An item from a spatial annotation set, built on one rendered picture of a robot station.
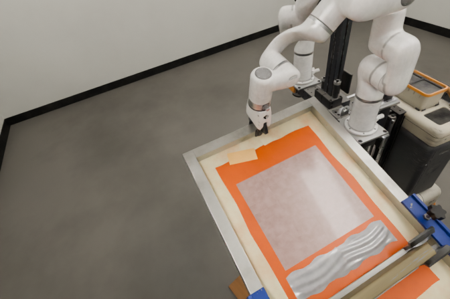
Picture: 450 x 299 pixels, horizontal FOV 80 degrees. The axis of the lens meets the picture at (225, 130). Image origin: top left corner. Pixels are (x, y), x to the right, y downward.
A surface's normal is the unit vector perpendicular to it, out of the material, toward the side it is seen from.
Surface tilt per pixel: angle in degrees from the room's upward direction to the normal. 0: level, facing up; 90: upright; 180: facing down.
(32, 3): 90
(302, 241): 15
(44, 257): 0
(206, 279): 0
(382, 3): 90
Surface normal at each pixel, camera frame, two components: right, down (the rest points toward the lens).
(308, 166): -0.01, -0.56
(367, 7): 0.15, 0.58
